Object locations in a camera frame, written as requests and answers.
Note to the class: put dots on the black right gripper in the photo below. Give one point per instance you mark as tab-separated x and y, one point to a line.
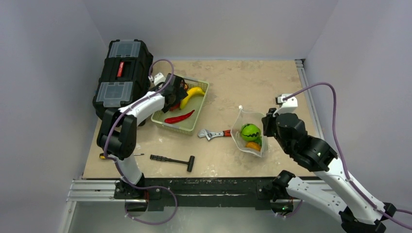
268	122

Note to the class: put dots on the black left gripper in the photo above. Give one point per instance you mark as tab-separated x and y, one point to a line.
180	94

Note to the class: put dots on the pale green perforated basket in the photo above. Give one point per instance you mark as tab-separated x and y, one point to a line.
196	102

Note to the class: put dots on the green watermelon toy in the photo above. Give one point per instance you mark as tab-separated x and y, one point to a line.
250	132

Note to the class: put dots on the clear zip top bag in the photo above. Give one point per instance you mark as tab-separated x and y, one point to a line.
248	117

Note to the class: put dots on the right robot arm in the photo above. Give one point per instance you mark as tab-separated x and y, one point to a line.
348	203

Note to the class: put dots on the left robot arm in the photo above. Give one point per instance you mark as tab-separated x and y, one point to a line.
117	135

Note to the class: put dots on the yellow banana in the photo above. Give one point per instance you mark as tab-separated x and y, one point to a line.
195	91

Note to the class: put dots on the red chili pepper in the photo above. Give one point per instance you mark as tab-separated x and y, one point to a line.
177	119

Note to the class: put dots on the black plastic toolbox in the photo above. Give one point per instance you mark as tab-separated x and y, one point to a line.
124	78

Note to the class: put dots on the black hammer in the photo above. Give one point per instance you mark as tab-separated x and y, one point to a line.
189	163

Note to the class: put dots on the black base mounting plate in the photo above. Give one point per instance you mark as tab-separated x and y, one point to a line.
260	193

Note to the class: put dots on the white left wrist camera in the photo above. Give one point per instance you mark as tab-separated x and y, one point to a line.
159	78

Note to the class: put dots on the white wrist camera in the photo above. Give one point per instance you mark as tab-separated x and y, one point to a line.
159	78
286	105

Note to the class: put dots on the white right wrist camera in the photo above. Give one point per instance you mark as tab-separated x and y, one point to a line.
286	105

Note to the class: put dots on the red handled adjustable wrench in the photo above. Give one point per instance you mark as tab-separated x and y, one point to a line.
209	135

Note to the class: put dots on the yellow handled screwdriver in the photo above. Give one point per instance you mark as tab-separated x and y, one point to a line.
102	156

